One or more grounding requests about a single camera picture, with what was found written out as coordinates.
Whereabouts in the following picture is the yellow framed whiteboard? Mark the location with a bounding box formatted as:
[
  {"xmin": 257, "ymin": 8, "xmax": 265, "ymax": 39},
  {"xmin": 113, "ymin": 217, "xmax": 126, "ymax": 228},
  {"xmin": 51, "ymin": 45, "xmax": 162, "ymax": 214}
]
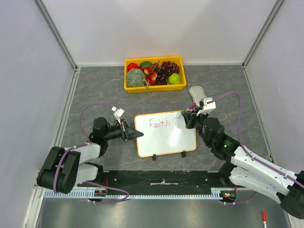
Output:
[{"xmin": 134, "ymin": 110, "xmax": 197, "ymax": 158}]

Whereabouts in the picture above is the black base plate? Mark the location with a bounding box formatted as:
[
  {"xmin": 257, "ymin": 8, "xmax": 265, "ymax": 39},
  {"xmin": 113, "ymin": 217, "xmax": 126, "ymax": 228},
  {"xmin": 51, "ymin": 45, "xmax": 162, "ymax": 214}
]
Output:
[{"xmin": 92, "ymin": 171, "xmax": 237, "ymax": 195}]

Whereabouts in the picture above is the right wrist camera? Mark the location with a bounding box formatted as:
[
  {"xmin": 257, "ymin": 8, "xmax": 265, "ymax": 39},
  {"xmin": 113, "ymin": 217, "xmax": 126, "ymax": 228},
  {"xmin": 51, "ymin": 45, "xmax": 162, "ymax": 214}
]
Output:
[{"xmin": 196, "ymin": 97, "xmax": 216, "ymax": 116}]

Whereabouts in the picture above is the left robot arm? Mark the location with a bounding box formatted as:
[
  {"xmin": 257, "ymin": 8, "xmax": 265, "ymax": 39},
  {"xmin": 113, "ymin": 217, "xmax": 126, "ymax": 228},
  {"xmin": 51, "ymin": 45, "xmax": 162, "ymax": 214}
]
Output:
[{"xmin": 37, "ymin": 117, "xmax": 144, "ymax": 194}]

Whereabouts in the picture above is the green netted melon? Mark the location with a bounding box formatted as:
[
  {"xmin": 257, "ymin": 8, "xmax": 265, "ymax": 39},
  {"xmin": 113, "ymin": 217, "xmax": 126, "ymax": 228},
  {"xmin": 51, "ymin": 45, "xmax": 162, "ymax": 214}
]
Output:
[{"xmin": 126, "ymin": 68, "xmax": 145, "ymax": 87}]

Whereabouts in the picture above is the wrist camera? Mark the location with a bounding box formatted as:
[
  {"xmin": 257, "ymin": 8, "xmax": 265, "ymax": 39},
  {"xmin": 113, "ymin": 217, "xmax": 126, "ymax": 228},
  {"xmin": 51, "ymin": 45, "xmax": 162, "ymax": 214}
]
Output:
[
  {"xmin": 196, "ymin": 97, "xmax": 216, "ymax": 116},
  {"xmin": 111, "ymin": 106, "xmax": 124, "ymax": 124}
]

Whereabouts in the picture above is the green orange mango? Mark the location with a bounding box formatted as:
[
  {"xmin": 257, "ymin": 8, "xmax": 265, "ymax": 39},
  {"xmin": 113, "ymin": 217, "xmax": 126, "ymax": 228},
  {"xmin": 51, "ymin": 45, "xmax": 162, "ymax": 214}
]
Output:
[{"xmin": 139, "ymin": 61, "xmax": 153, "ymax": 70}]

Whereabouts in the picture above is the red apple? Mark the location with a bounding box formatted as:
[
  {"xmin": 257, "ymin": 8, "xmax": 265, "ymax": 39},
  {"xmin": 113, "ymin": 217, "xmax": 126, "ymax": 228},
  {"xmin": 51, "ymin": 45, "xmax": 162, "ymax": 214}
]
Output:
[{"xmin": 127, "ymin": 62, "xmax": 139, "ymax": 72}]

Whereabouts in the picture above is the red yellow cherry bunch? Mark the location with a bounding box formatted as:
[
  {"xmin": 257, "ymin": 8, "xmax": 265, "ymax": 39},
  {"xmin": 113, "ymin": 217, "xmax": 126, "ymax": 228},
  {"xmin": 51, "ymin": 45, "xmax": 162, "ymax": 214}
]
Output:
[{"xmin": 142, "ymin": 63, "xmax": 159, "ymax": 86}]

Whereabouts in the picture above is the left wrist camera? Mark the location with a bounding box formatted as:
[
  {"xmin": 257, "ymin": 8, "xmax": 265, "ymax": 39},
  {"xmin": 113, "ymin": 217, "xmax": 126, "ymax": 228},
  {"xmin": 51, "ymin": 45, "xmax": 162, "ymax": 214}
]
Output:
[{"xmin": 111, "ymin": 106, "xmax": 124, "ymax": 124}]

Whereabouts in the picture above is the yellow plastic bin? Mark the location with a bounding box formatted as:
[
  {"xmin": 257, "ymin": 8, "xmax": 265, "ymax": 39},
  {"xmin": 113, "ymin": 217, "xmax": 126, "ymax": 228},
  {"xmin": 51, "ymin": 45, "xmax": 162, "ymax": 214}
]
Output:
[{"xmin": 123, "ymin": 56, "xmax": 187, "ymax": 93}]

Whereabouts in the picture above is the grey round eraser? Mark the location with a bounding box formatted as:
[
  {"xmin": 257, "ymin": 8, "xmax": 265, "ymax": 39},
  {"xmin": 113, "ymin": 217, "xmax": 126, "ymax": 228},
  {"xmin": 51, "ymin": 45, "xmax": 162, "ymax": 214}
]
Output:
[{"xmin": 189, "ymin": 85, "xmax": 207, "ymax": 104}]

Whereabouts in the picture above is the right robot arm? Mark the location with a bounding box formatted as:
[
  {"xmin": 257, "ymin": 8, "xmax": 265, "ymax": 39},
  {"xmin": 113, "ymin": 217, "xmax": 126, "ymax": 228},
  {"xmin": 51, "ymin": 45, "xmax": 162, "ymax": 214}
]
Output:
[{"xmin": 181, "ymin": 108, "xmax": 304, "ymax": 219}]

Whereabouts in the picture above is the dark purple grape bunch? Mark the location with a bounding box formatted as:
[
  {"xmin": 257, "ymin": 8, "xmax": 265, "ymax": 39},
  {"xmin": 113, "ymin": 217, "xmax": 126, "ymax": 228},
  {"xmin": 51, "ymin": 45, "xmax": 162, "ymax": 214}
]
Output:
[{"xmin": 156, "ymin": 61, "xmax": 180, "ymax": 86}]

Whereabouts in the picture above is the green pear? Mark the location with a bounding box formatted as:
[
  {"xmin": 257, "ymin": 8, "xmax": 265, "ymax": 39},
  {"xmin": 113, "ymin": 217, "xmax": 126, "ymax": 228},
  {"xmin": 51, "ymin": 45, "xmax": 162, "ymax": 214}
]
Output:
[{"xmin": 168, "ymin": 73, "xmax": 181, "ymax": 85}]

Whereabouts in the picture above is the white marker with magenta cap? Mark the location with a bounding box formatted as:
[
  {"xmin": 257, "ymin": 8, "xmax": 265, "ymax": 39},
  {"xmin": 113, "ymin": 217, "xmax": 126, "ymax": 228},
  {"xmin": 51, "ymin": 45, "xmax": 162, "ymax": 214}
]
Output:
[{"xmin": 175, "ymin": 103, "xmax": 197, "ymax": 119}]

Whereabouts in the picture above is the red marker pen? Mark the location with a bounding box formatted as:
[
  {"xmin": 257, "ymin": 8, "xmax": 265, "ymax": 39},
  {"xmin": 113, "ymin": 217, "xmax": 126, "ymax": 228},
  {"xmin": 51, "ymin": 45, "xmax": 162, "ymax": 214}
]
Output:
[{"xmin": 262, "ymin": 210, "xmax": 267, "ymax": 228}]

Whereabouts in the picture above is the slotted cable duct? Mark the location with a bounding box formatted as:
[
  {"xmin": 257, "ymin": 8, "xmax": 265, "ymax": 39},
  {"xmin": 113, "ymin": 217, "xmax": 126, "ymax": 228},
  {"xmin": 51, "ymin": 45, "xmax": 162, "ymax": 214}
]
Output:
[{"xmin": 43, "ymin": 188, "xmax": 223, "ymax": 200}]

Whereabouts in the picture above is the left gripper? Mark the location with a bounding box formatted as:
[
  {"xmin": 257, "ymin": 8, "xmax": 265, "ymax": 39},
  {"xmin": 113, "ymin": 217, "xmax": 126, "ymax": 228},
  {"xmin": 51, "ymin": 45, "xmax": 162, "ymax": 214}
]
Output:
[{"xmin": 104, "ymin": 119, "xmax": 143, "ymax": 142}]

